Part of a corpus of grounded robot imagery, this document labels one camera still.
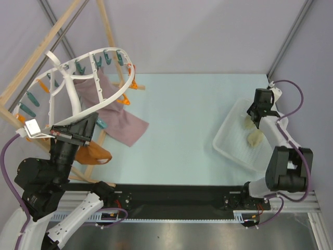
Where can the white plastic basket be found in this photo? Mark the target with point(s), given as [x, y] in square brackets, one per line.
[231, 140]

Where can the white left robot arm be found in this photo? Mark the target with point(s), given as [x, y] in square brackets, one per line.
[44, 182]

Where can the orange sock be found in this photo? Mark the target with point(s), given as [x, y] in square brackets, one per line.
[92, 154]

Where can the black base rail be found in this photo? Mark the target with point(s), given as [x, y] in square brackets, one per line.
[184, 202]

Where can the cream sock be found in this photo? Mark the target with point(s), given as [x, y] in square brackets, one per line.
[255, 138]

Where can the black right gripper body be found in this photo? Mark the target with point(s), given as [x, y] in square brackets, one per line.
[261, 113]

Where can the pink cloth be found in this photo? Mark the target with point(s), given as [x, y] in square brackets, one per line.
[121, 124]

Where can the wooden drying rack frame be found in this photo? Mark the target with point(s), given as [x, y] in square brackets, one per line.
[66, 21]

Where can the teal clothes peg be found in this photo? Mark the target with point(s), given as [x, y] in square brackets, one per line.
[101, 123]

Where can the white round clip hanger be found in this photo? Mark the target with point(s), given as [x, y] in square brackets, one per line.
[62, 75]

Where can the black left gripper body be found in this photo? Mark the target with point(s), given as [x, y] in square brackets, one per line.
[65, 151]

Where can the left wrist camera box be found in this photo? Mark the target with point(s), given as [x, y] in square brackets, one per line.
[32, 130]

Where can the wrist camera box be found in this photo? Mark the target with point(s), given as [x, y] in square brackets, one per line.
[277, 93]
[32, 130]

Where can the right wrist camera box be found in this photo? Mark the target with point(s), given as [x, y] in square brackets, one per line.
[277, 93]

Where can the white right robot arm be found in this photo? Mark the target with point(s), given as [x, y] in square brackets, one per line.
[289, 169]

